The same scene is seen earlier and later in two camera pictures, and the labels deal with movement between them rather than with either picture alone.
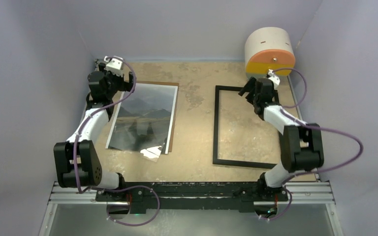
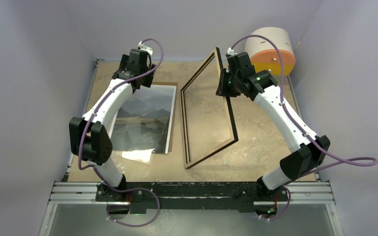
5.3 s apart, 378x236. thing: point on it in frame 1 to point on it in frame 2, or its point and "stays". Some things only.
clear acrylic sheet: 152,153 to 143,155
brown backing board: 173,121 stays
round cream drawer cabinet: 267,48 stays
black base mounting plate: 142,196 stays
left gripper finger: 131,80 to 147,78
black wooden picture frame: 215,133 to 188,161
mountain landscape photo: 144,117 stays
